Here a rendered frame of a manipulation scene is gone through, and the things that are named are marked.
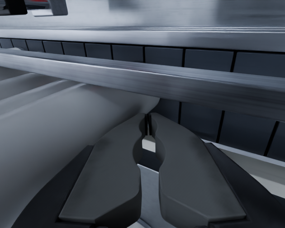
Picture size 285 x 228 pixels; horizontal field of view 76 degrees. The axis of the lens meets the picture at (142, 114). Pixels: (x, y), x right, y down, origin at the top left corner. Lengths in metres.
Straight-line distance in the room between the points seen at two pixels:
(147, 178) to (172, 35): 0.18
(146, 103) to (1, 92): 0.13
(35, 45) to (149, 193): 0.26
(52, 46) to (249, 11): 0.22
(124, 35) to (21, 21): 0.26
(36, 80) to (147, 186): 0.19
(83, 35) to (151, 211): 0.26
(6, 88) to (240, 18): 0.22
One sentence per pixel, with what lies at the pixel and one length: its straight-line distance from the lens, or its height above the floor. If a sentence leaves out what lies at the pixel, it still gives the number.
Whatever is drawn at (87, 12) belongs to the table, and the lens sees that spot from 0.29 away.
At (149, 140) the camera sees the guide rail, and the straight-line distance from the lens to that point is 0.17.
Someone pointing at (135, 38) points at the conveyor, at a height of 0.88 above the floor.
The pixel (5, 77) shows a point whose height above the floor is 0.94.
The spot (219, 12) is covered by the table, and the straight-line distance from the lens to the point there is 0.20.
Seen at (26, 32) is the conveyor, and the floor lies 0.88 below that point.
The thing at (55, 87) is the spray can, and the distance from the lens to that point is 0.17.
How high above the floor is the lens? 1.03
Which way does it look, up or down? 48 degrees down
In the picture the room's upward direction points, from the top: 131 degrees counter-clockwise
